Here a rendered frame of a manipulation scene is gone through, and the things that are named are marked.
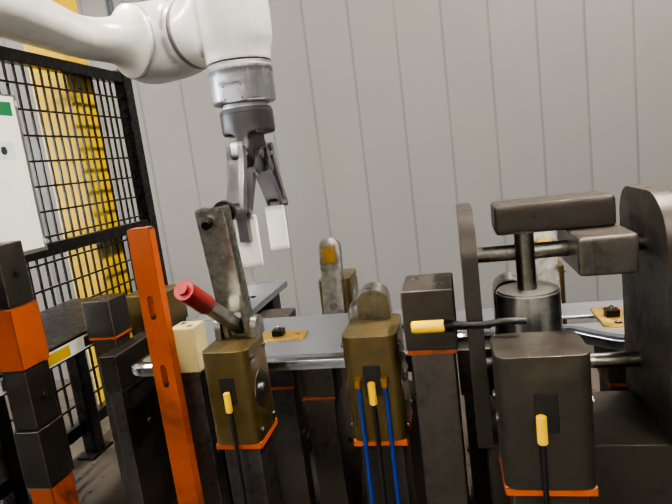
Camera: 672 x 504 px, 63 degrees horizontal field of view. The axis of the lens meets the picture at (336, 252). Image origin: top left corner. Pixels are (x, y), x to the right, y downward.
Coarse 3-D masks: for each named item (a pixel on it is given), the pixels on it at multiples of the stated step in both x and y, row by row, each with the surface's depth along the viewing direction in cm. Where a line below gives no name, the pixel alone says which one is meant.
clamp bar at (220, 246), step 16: (208, 208) 63; (224, 208) 63; (208, 224) 62; (224, 224) 63; (208, 240) 64; (224, 240) 64; (208, 256) 65; (224, 256) 64; (240, 256) 66; (224, 272) 65; (240, 272) 66; (224, 288) 66; (240, 288) 66; (224, 304) 67; (240, 304) 66; (224, 336) 68
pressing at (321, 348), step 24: (456, 312) 84; (576, 312) 77; (312, 336) 81; (336, 336) 80; (600, 336) 67; (144, 360) 80; (288, 360) 72; (312, 360) 71; (336, 360) 71; (408, 360) 69
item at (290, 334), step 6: (276, 330) 82; (282, 330) 82; (288, 330) 85; (294, 330) 84; (300, 330) 84; (306, 330) 83; (264, 336) 83; (270, 336) 83; (276, 336) 82; (282, 336) 82; (288, 336) 82; (294, 336) 81; (300, 336) 81
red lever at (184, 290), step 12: (180, 288) 55; (192, 288) 55; (180, 300) 55; (192, 300) 56; (204, 300) 58; (204, 312) 59; (216, 312) 61; (228, 312) 64; (228, 324) 65; (240, 324) 67
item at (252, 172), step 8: (256, 152) 76; (256, 160) 76; (248, 168) 75; (256, 168) 75; (248, 176) 75; (256, 176) 76; (248, 184) 74; (248, 192) 73; (248, 200) 73; (248, 208) 72; (248, 216) 72
